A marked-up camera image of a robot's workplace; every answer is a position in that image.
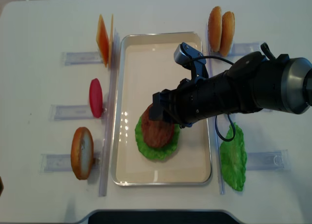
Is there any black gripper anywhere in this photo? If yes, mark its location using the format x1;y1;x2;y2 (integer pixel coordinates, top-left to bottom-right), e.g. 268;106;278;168
149;71;242;127

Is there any brown meat patty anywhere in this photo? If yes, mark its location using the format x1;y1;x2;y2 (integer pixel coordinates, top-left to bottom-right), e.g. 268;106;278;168
141;104;175;148

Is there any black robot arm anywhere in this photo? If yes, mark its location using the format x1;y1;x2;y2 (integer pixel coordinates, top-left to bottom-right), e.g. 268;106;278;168
149;43;312;128

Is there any lettuce leaf on tray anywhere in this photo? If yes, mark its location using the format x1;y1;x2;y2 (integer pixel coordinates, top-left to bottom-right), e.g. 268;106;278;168
135;116;180;160

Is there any upright tomato slice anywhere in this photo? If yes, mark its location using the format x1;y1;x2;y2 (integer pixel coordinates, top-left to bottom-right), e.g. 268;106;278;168
89;78;103;118

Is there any upright lettuce leaf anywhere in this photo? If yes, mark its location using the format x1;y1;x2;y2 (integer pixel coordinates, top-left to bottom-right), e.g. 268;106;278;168
219;122;247;191

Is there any orange cheese slice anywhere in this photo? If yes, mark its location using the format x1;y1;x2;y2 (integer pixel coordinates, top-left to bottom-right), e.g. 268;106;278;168
96;15;109;67

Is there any silver metal tray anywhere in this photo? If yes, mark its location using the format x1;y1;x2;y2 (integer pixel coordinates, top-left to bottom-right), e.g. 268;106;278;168
111;32;212;186

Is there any bun half left rack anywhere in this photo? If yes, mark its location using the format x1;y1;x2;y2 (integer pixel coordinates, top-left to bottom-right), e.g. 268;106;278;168
71;127;94;180

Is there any left clear acrylic rack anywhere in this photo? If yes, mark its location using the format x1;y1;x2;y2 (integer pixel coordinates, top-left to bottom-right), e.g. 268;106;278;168
40;30;120;197

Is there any clear acrylic rack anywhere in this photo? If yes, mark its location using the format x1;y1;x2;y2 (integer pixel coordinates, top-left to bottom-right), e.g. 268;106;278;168
40;30;120;197
210;42;291;195

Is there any dark base at bottom edge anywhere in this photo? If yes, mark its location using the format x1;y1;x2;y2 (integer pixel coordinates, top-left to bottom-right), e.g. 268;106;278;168
88;210;238;224

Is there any left bun top right rack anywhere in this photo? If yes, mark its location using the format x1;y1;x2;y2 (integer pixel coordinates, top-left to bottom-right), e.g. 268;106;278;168
208;6;222;52

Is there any right clear acrylic rack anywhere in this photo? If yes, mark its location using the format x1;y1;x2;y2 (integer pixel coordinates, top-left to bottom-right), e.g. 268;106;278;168
210;42;291;195

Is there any black object lower left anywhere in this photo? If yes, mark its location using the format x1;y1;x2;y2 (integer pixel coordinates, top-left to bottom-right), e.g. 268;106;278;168
0;177;4;196

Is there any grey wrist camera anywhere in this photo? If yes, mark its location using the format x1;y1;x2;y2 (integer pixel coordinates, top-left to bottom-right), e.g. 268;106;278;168
174;42;203;66

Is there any black camera cable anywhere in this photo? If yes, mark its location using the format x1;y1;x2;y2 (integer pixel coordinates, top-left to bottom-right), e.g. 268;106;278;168
190;55;236;142

